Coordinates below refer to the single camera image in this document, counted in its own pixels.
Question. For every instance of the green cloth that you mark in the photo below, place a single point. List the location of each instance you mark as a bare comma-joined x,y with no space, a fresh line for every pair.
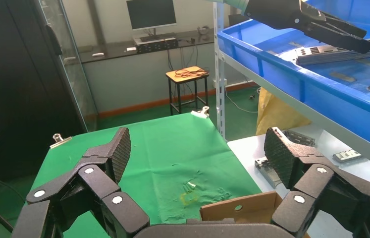
178,148

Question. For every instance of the blue plastic tray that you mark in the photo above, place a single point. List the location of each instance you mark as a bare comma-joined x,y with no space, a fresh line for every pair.
329,98

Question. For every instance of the black glass door cabinet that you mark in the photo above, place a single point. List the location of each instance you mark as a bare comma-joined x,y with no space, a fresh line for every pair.
14,98

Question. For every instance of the yellow woven sack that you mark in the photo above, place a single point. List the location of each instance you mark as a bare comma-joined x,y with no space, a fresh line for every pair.
280,115

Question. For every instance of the brown cardboard box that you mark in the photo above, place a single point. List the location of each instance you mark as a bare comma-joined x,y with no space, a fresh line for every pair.
234,210

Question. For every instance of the folded grey metal bracket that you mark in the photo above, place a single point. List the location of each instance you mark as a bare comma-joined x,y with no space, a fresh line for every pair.
299,138

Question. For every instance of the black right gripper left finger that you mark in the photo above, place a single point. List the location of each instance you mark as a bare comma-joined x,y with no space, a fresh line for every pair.
106,184

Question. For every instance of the white tape scrap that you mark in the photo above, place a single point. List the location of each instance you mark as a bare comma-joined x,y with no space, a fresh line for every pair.
191,184

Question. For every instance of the silver binder clip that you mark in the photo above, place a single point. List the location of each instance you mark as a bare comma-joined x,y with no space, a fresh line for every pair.
201,114
60,142

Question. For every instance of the perforated steel shelf upright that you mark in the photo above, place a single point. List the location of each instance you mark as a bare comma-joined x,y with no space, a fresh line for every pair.
220,98

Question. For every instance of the silver metal IO shield plate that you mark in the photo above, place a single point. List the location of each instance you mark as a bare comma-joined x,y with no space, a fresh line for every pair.
326,52

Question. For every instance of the dark desk counter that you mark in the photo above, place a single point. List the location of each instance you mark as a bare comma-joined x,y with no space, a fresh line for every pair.
112,51

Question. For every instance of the black computer monitor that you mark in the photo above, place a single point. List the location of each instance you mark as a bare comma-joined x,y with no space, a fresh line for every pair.
152,13

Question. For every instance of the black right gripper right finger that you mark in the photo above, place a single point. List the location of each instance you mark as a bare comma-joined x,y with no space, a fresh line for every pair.
306,177

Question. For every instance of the bent grey metal plate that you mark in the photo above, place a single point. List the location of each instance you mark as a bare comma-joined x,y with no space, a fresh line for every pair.
263,169

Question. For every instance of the small white desk item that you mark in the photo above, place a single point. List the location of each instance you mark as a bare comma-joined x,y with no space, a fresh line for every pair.
131,49
97,54

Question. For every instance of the small slotted metal shield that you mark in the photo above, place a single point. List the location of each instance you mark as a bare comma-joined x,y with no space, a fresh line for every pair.
347,155

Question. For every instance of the black electronics box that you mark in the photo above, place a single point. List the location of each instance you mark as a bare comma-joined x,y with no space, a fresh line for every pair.
157,45

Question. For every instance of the metal plate in blue tray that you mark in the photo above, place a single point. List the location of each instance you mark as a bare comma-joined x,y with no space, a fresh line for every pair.
329,60

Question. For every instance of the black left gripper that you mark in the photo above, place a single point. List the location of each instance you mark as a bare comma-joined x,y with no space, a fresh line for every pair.
276,13

